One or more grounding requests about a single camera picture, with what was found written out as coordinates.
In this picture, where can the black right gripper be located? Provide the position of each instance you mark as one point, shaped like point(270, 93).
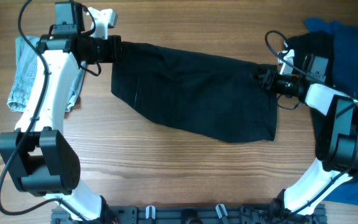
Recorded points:
point(269, 83)

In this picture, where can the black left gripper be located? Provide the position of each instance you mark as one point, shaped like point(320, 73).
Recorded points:
point(114, 56)

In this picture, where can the black shorts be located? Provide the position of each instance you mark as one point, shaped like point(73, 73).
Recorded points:
point(215, 96)

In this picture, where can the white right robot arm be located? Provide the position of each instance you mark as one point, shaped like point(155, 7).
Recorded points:
point(336, 148)

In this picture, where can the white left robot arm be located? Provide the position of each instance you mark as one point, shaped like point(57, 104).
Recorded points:
point(37, 157)

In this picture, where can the black garment in pile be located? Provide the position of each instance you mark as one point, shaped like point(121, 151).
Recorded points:
point(316, 43)

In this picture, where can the folded light blue jeans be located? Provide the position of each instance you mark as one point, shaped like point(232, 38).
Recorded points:
point(26, 69)

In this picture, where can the blue garment in pile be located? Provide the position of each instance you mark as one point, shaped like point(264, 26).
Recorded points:
point(345, 78)

